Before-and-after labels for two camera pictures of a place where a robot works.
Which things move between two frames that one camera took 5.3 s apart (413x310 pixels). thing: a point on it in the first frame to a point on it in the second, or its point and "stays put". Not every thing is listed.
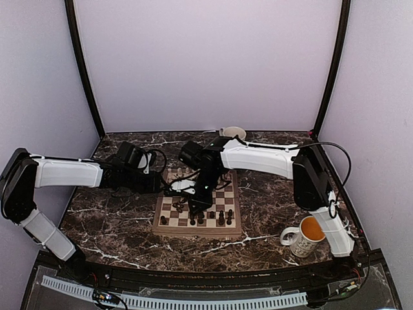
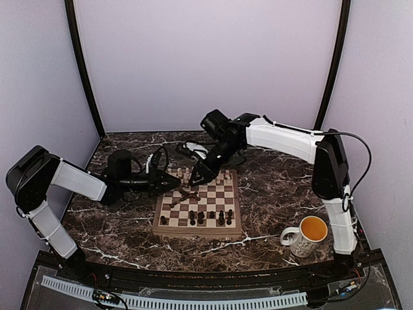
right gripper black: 204,202 to 207,171
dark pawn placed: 201,216 stays put
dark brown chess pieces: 221,220 stays put
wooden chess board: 172,216 stays put
